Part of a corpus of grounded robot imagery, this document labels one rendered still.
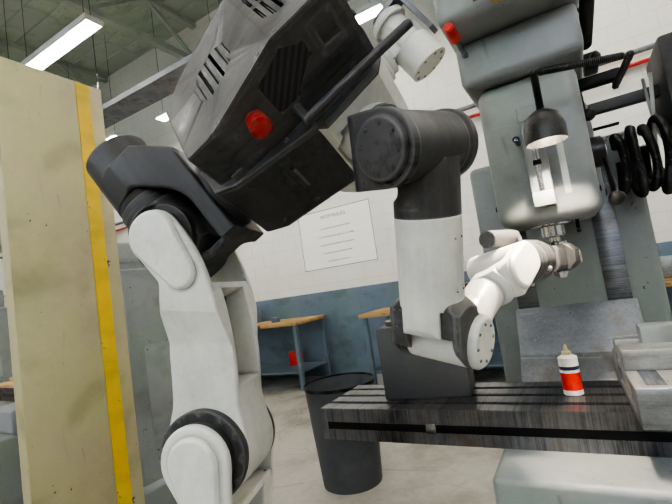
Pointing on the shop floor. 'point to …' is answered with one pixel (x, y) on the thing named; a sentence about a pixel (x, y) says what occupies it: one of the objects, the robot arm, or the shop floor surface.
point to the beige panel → (64, 297)
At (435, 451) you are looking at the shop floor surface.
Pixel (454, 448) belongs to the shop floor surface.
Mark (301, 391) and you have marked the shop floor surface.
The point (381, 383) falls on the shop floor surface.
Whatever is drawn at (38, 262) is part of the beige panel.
